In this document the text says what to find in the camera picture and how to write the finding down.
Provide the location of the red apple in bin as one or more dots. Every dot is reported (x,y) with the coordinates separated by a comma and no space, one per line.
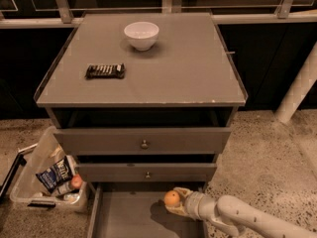
(76,182)

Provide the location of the grey top drawer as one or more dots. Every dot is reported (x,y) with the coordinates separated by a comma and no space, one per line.
(146,141)

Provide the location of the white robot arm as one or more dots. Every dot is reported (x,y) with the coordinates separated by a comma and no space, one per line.
(230,215)

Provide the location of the white post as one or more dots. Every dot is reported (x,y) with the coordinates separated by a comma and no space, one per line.
(299,88)

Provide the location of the black bin lid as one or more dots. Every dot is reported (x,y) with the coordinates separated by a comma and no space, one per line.
(19,161)

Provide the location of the grey drawer cabinet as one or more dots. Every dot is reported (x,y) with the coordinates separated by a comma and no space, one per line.
(185,80)

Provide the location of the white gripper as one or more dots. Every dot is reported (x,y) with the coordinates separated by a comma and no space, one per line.
(192,202)

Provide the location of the grey bottom drawer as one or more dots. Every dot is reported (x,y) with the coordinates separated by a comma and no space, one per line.
(136,210)

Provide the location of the black snack bar wrapper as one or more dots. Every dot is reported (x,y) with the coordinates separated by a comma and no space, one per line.
(105,71)

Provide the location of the orange fruit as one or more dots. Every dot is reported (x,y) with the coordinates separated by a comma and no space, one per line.
(172,199)

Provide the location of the clear plastic storage bin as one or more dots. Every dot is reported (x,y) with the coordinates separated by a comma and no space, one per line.
(30,191)

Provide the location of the grey drawer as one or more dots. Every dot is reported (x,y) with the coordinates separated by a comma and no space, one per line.
(136,210)
(146,141)
(146,172)

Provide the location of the grey middle drawer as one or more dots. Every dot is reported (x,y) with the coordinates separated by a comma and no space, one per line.
(146,172)

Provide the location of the metal window railing frame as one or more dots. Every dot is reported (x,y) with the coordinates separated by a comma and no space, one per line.
(54,13)

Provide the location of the white ceramic bowl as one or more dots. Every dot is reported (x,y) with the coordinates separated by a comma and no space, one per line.
(142,35)

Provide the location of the blue chip bag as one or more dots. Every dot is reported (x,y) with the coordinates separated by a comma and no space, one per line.
(57,174)

